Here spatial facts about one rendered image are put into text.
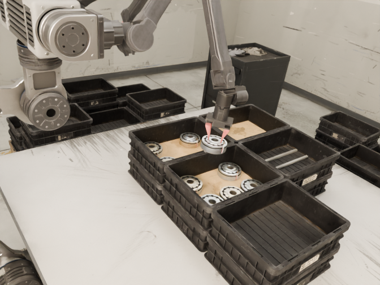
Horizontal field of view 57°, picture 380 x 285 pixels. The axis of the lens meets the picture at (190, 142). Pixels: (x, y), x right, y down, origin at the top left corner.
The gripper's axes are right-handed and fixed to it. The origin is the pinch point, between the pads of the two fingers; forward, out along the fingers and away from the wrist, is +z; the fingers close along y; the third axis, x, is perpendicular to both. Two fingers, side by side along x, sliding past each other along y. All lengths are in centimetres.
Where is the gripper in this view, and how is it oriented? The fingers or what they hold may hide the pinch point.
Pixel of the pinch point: (215, 138)
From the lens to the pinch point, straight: 138.5
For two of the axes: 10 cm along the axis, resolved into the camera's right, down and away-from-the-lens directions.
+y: -9.7, -2.4, 0.9
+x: -1.9, 4.3, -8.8
